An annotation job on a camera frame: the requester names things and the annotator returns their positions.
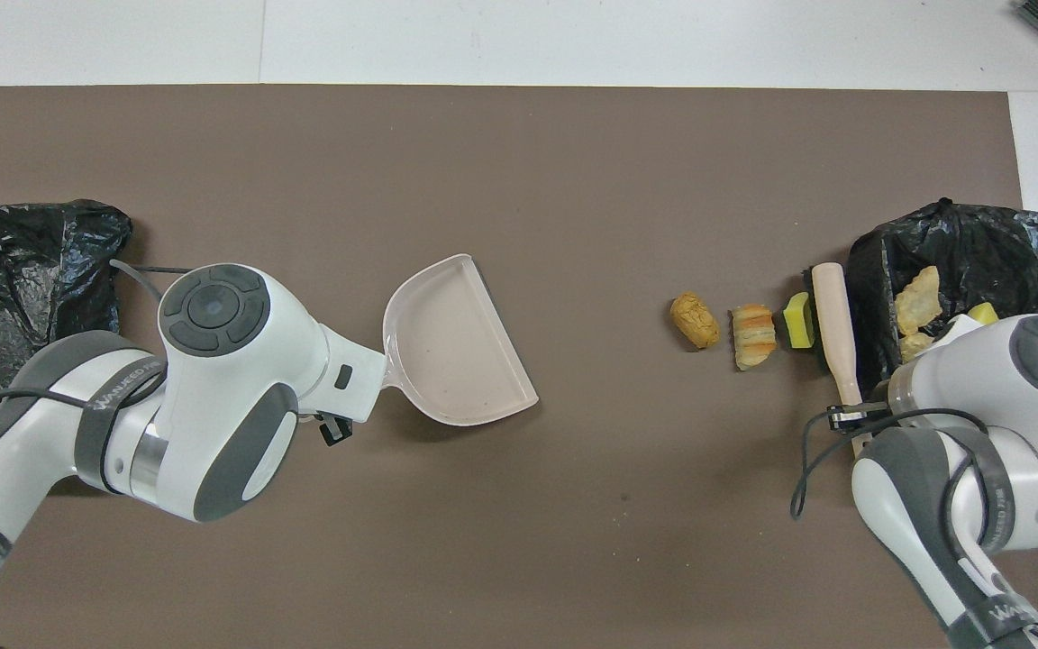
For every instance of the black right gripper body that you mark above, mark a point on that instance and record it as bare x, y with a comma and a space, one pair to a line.
852, 419

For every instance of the orange flaky croissant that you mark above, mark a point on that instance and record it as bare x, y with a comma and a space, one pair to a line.
920, 302

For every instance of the orange striped bread roll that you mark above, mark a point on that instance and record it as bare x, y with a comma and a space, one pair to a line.
753, 335

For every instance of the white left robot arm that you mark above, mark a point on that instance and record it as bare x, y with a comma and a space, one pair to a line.
231, 379

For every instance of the small yellow sponge piece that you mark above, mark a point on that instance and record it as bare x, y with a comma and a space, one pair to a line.
796, 326

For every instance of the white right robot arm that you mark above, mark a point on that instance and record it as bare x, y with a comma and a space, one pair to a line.
1024, 406

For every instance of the brown bread roll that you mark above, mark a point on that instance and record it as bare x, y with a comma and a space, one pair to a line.
695, 320

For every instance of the beige plastic dustpan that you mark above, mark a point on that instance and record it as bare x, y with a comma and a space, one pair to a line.
456, 351

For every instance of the yellow sponge with green back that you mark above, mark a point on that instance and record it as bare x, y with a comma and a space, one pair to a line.
983, 314

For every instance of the brown table mat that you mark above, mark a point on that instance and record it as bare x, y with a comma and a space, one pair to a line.
573, 180

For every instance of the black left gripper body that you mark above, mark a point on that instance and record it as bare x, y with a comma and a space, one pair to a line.
336, 431

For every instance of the beige hand brush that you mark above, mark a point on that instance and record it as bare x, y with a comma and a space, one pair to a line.
834, 315

